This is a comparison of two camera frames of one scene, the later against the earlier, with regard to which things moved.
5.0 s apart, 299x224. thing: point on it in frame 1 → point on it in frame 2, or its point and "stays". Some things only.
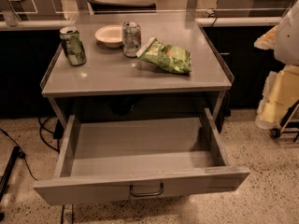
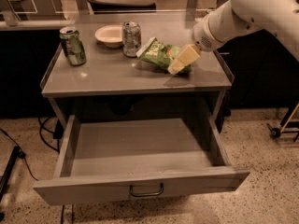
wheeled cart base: x=290 y=122 stays
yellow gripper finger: x=270 y=114 → x=176 y=67
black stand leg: x=18 y=152 stays
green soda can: x=73 y=46 stays
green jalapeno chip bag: x=175 y=59 stays
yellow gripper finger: x=282 y=86 → x=189 y=53
